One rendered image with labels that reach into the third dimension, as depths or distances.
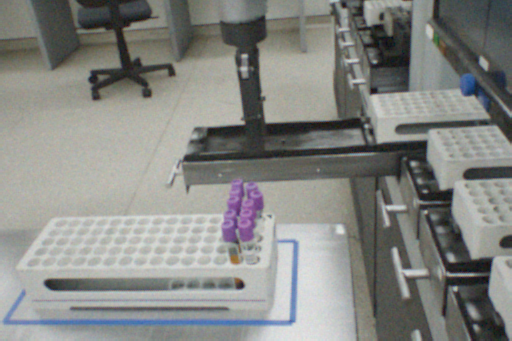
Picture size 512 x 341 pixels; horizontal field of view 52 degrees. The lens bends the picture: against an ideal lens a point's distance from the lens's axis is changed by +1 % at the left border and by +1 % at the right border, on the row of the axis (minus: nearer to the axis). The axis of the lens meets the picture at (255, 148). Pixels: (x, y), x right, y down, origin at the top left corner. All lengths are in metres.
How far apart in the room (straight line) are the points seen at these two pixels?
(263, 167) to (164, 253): 0.36
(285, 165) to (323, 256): 0.29
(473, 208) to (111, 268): 0.44
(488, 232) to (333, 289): 0.20
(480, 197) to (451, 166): 0.09
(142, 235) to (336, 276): 0.24
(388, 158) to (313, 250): 0.30
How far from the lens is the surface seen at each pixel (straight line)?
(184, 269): 0.60
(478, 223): 0.69
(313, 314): 0.62
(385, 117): 0.92
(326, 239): 0.71
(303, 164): 0.93
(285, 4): 4.50
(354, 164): 0.94
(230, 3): 0.82
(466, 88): 0.75
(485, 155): 0.84
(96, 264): 0.66
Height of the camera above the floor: 1.27
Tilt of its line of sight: 29 degrees down
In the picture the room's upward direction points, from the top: 6 degrees counter-clockwise
